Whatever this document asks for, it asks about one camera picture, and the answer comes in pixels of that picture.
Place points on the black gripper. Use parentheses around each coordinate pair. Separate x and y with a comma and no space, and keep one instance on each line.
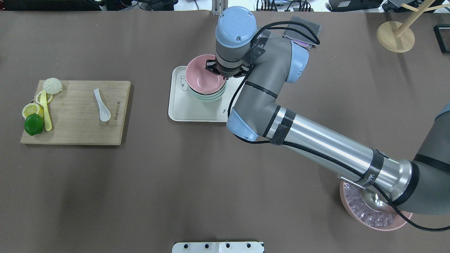
(211,66)

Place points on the small pink bowl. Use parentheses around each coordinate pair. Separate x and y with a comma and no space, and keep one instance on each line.
(200,79)

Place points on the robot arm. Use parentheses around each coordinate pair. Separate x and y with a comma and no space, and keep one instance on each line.
(268,61)

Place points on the green bowl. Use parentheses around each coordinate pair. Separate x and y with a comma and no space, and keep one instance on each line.
(209,97)

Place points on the white ceramic spoon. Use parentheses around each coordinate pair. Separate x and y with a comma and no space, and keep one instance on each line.
(104,113)

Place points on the large pink ice bowl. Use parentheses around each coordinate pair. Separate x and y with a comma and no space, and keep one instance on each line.
(355,206)

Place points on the cream rabbit tray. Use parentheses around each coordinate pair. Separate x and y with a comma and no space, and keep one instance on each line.
(183,106)

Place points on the grey purple folded cloth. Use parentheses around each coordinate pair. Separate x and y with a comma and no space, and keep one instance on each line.
(300,39)

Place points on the bamboo cutting board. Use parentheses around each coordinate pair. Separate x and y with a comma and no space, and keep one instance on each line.
(75,115)

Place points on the yellow plastic knife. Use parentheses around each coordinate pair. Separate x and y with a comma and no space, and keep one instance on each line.
(47,118)

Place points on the green lime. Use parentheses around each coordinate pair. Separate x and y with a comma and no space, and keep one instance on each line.
(33,124)

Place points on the wooden stand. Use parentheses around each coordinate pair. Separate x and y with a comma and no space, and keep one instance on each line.
(398,37)

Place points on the metal ice scoop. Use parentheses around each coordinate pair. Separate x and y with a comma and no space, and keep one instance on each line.
(370,198)

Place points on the aluminium frame post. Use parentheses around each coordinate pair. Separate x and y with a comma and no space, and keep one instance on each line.
(218,6)

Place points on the lemon ring slice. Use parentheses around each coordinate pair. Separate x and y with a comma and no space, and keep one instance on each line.
(49,98)

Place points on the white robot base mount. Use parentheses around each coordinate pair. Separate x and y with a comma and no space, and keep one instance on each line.
(219,247)

